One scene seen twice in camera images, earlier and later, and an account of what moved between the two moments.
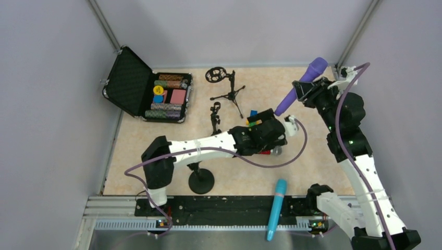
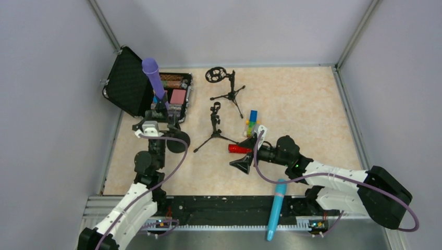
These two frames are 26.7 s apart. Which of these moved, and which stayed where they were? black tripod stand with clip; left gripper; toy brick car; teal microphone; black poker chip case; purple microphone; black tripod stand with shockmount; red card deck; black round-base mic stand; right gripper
Moved: black round-base mic stand; left gripper; right gripper; purple microphone
Stayed: toy brick car; black tripod stand with clip; red card deck; black tripod stand with shockmount; black poker chip case; teal microphone
